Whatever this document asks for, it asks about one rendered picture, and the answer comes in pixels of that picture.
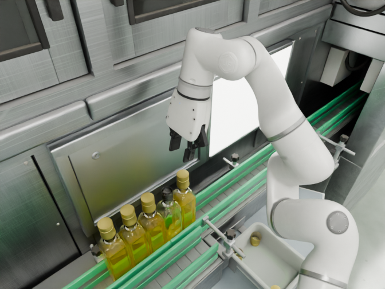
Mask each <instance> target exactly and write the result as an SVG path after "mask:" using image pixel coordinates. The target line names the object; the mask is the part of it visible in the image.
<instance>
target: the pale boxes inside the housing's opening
mask: <svg viewBox="0 0 385 289"><path fill-rule="evenodd" d="M348 53H349V65H350V67H352V68H353V67H354V65H355V62H356V59H357V57H358V55H359V54H358V53H356V52H353V51H351V50H348V49H344V48H341V47H339V46H336V45H334V46H332V47H331V48H330V51H329V54H328V58H327V61H326V63H325V67H324V70H323V74H322V76H321V79H320V81H321V82H322V83H325V84H327V85H330V86H331V87H333V86H334V85H336V84H337V83H339V82H341V81H342V80H344V79H345V78H346V77H348V76H349V75H351V72H352V71H349V70H348V69H347V68H346V67H345V59H346V57H347V55H348ZM383 63H384V62H383V61H380V60H377V59H374V58H373V59H372V61H371V64H370V67H369V69H368V71H367V73H366V76H365V78H364V80H363V83H362V85H361V87H360V90H362V91H364V92H367V93H370V92H371V90H372V87H373V85H374V83H375V80H376V78H377V76H378V74H379V72H380V70H381V68H382V65H383Z"/></svg>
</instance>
